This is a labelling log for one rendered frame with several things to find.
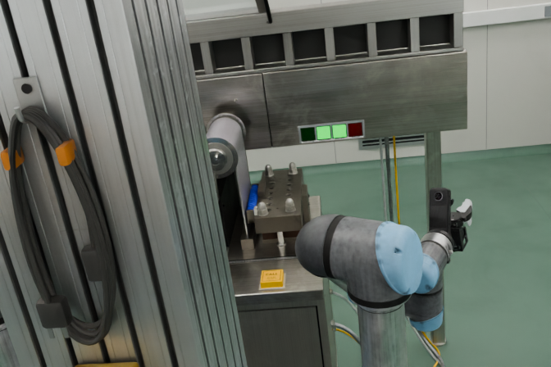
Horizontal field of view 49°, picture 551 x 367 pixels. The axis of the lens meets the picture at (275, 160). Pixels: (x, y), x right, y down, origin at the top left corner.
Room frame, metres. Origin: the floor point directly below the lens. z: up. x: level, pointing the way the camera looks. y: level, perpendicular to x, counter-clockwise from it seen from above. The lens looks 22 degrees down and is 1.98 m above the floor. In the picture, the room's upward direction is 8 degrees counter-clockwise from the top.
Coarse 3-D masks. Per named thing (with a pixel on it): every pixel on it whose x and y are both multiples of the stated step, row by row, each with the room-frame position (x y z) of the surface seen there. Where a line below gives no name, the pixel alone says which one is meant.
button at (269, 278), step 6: (264, 270) 1.68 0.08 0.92; (270, 270) 1.67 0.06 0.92; (276, 270) 1.67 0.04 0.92; (282, 270) 1.66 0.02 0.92; (264, 276) 1.64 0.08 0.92; (270, 276) 1.64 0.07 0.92; (276, 276) 1.63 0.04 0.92; (282, 276) 1.63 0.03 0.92; (264, 282) 1.61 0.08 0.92; (270, 282) 1.61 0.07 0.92; (276, 282) 1.60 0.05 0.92; (282, 282) 1.61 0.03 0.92
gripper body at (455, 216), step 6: (456, 216) 1.28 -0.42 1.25; (456, 222) 1.26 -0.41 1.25; (462, 222) 1.28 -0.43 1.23; (450, 228) 1.26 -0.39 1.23; (456, 228) 1.26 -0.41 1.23; (462, 228) 1.29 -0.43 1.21; (444, 234) 1.21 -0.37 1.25; (450, 234) 1.25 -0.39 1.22; (456, 234) 1.26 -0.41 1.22; (462, 234) 1.28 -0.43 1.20; (450, 240) 1.20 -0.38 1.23; (456, 240) 1.26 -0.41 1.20; (462, 240) 1.26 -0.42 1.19; (456, 246) 1.26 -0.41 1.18; (462, 246) 1.26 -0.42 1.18
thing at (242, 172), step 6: (240, 156) 2.00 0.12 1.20; (240, 162) 1.98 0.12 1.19; (246, 162) 2.10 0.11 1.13; (240, 168) 1.96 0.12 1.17; (246, 168) 2.08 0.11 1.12; (240, 174) 1.94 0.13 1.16; (246, 174) 2.06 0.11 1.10; (240, 180) 1.92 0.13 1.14; (246, 180) 2.04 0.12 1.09; (240, 186) 1.90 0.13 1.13; (246, 186) 2.02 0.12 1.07; (240, 192) 1.88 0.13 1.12; (246, 192) 2.00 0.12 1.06; (240, 198) 1.88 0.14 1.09; (246, 198) 1.98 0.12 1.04; (246, 204) 1.96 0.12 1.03
